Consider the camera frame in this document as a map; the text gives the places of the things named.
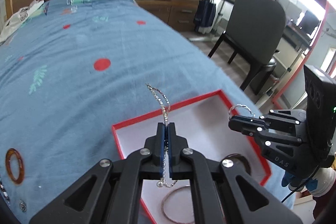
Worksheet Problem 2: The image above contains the dark tortoiseshell bangle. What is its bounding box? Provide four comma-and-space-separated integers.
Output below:
226, 153, 251, 175

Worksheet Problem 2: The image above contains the dark beaded brooch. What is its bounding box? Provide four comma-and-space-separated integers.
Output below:
0, 178, 10, 202

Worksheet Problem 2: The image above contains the thin silver bangle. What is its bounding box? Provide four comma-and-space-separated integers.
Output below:
161, 185, 195, 224

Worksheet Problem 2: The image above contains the dark blue hanging bag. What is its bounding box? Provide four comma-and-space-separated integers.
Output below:
193, 0, 216, 34

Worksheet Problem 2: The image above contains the blue patterned bedspread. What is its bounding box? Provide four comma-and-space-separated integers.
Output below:
1, 0, 294, 223

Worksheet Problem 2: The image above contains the amber orange bangle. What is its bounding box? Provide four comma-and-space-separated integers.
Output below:
5, 148, 25, 185

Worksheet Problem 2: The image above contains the grey green chair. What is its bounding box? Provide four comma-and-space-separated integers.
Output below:
207, 0, 287, 92

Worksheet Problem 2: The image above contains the red shallow box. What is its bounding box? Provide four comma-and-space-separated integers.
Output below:
112, 90, 272, 223

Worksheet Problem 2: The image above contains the twisted silver ring bracelet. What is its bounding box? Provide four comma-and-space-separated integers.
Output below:
227, 103, 256, 121

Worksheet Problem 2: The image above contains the silver chain necklace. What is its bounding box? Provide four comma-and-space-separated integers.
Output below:
146, 83, 179, 188

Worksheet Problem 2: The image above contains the small silver pendant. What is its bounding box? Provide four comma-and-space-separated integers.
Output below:
19, 200, 27, 213

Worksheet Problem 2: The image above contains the blue gloved right hand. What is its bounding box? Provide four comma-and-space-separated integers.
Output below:
281, 160, 335, 198

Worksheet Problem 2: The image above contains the white cloth on bed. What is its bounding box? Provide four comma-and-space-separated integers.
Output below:
1, 0, 45, 43

